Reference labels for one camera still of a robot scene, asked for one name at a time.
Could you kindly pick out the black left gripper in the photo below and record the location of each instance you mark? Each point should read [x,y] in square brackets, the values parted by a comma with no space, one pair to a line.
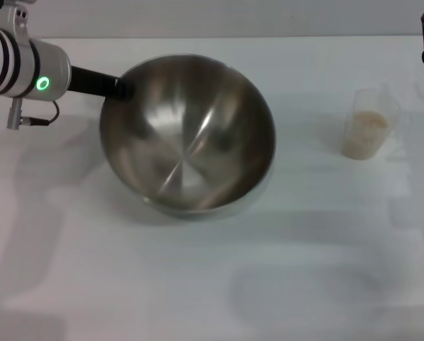
[92,82]

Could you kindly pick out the clear plastic measuring cup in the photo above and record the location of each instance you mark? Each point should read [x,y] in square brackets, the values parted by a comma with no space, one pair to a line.
[382,103]

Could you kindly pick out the stainless steel mixing bowl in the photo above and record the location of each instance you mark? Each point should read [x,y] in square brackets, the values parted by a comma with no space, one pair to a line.
[197,142]

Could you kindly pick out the beige rice grains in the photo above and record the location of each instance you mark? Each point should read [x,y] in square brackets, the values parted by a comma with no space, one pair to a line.
[364,138]

